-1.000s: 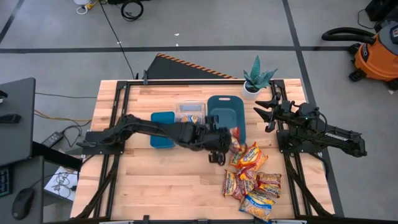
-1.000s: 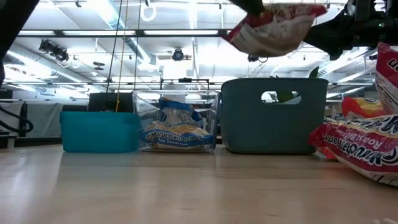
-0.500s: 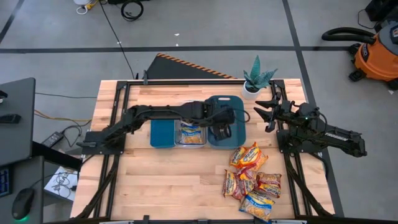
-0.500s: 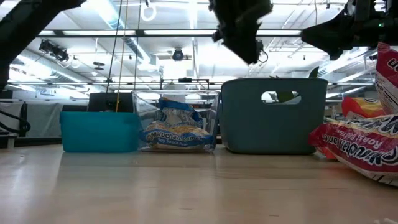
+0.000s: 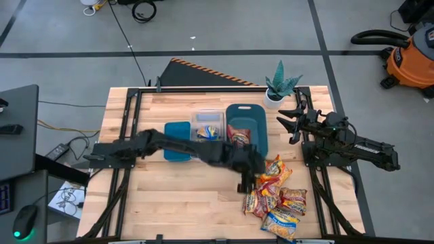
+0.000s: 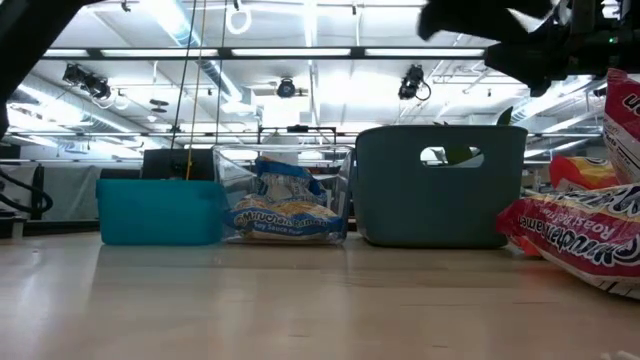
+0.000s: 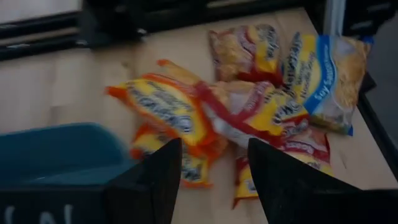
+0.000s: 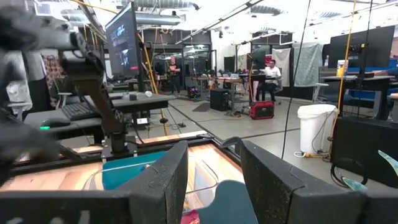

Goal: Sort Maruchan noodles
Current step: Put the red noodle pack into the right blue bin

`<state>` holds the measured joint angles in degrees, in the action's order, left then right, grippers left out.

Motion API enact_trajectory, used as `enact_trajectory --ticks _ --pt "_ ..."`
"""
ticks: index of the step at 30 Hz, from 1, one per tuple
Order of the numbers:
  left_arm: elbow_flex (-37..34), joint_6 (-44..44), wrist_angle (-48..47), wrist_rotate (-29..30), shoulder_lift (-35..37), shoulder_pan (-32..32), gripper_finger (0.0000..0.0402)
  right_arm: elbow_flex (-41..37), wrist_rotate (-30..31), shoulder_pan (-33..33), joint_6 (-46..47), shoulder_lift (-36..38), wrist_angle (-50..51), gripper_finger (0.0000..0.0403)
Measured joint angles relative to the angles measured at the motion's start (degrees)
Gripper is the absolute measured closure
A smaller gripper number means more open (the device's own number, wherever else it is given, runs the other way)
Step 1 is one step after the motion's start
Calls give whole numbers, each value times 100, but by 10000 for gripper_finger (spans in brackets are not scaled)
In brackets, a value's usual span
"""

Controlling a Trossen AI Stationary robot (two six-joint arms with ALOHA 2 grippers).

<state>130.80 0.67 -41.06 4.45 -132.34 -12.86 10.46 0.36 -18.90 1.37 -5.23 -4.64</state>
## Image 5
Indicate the clear plastic bin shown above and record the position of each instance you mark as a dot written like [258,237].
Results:
[207,117]

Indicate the black computer mouse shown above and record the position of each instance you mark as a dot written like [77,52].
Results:
[24,222]

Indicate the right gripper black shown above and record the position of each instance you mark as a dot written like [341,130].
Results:
[312,122]

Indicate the green succulent plant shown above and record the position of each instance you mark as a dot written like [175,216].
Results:
[279,84]

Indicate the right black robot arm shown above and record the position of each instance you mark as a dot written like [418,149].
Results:
[366,150]

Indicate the black table frame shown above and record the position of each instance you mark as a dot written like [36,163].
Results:
[130,112]

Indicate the white plant pot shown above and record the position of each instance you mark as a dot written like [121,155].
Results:
[271,103]

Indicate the black power adapter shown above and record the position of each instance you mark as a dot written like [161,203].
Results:
[57,152]

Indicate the red beef ramen packet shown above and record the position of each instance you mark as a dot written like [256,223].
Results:
[239,137]
[259,203]

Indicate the orange shop vacuum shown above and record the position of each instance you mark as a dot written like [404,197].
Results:
[412,64]

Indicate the dark green plastic bin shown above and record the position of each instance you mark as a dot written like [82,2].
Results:
[256,118]

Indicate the orange chicken ramen packet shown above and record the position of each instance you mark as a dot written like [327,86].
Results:
[276,167]
[293,201]

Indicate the teal plastic bin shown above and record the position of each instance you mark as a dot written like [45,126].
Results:
[176,130]

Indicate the dark keypad device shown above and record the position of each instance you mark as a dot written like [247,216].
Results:
[5,200]

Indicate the blue soy sauce ramen packet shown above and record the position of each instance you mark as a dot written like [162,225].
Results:
[208,133]
[279,224]

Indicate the dark grey desk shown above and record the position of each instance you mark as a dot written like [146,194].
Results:
[18,135]

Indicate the black remote on desk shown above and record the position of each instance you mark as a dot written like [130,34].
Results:
[10,129]

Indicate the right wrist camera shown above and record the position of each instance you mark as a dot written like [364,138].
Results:
[335,120]

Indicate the black floor box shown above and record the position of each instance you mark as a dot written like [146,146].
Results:
[418,10]

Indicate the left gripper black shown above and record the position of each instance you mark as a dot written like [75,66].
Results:
[249,161]

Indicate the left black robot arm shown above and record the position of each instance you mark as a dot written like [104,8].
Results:
[169,144]

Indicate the white paper sheet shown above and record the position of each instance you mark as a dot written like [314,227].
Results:
[59,200]

